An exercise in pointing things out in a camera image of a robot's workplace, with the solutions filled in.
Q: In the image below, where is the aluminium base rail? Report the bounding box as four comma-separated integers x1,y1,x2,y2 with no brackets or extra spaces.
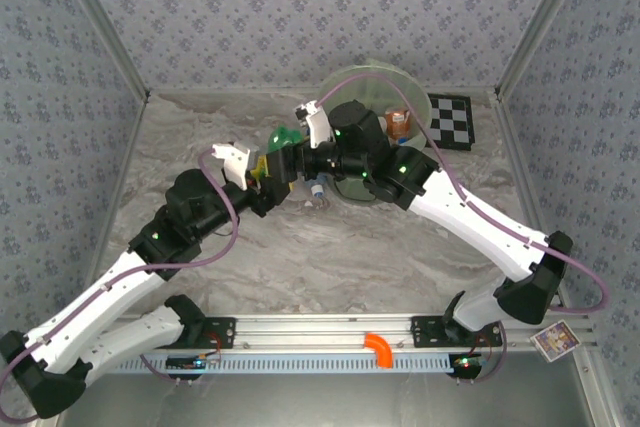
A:
53,314,599,354

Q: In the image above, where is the grey green waste bin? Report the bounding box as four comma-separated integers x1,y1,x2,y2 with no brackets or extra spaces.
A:
332,179,396,204

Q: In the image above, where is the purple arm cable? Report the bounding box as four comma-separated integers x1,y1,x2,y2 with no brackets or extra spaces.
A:
0,149,240,423
314,71,611,383

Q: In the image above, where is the aluminium frame post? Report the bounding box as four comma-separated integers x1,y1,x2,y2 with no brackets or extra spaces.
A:
494,0,599,98
47,0,151,98

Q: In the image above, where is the aluminium frame crossbar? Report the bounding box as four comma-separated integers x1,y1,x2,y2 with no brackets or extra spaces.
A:
147,86,499,96

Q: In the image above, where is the black white checkerboard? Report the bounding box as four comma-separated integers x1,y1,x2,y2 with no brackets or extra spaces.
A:
427,93,476,152

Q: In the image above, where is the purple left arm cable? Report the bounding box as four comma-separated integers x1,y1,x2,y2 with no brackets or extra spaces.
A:
0,149,240,423

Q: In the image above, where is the small green circuit board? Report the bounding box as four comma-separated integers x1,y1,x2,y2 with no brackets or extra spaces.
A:
165,352,222,374
448,352,485,379

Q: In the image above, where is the grey metal sheet panel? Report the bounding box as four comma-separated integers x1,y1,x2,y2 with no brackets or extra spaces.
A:
59,371,596,427

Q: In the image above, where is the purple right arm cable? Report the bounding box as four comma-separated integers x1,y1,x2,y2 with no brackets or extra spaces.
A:
314,71,611,383

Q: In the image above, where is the green plastic bottle yellow cap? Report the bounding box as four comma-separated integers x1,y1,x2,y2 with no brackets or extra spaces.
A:
267,125,305,154

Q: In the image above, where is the orange brown bottle white cap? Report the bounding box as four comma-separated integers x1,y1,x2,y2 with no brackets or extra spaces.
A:
377,109,413,144

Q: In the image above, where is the light blue slotted cable duct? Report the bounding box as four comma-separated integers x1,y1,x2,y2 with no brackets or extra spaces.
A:
107,352,454,375

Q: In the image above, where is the colourful printed card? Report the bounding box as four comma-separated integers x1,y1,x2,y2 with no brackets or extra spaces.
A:
529,320,581,362

